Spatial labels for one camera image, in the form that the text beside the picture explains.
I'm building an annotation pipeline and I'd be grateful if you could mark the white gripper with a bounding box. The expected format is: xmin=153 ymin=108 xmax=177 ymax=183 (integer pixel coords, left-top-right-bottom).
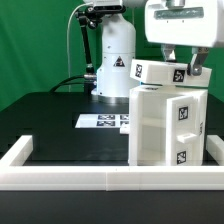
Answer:
xmin=145 ymin=0 xmax=224 ymax=76

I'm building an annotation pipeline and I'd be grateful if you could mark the white block with markers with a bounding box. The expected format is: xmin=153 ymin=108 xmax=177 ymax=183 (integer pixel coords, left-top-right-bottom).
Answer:
xmin=130 ymin=59 xmax=212 ymax=87

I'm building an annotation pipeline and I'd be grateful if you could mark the white cabinet body box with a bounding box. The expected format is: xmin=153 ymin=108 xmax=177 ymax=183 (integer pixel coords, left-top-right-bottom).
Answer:
xmin=128 ymin=85 xmax=208 ymax=166

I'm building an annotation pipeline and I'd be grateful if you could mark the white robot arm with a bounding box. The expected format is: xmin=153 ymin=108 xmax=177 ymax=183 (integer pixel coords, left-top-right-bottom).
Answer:
xmin=83 ymin=0 xmax=224 ymax=100

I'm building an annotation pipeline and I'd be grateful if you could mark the white flat marker plate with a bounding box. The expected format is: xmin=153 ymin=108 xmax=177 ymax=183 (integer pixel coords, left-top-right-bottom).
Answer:
xmin=75 ymin=114 xmax=129 ymax=128

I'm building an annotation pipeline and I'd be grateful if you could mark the black camera on mount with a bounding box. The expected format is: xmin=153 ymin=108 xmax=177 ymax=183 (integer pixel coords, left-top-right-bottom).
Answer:
xmin=87 ymin=5 xmax=126 ymax=14

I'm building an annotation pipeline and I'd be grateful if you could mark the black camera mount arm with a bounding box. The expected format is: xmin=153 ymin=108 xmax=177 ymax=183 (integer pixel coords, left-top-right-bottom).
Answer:
xmin=75 ymin=9 xmax=102 ymax=74

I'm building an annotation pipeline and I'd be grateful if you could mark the white cable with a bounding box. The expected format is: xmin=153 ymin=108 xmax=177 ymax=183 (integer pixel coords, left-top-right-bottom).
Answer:
xmin=66 ymin=3 xmax=88 ymax=93

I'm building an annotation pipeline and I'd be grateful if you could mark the black cable bundle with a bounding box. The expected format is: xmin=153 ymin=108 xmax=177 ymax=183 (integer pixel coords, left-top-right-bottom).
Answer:
xmin=49 ymin=75 xmax=98 ymax=93

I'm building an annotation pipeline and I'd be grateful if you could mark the white U-shaped border frame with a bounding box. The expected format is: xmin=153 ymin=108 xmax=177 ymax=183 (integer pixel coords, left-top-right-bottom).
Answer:
xmin=0 ymin=135 xmax=224 ymax=191

